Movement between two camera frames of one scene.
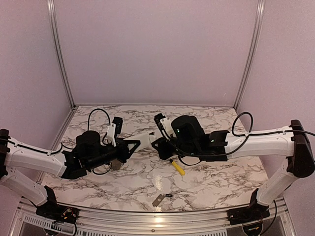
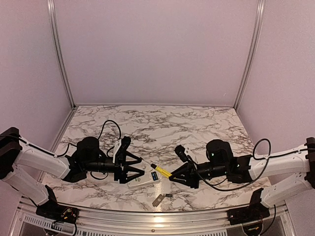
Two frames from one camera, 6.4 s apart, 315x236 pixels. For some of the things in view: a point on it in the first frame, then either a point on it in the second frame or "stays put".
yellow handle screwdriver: x=177 y=166 -> x=161 y=170
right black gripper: x=164 y=154 -> x=193 y=182
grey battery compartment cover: x=158 y=200 stays put
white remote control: x=146 y=140 -> x=149 y=177
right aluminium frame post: x=260 y=19 stays put
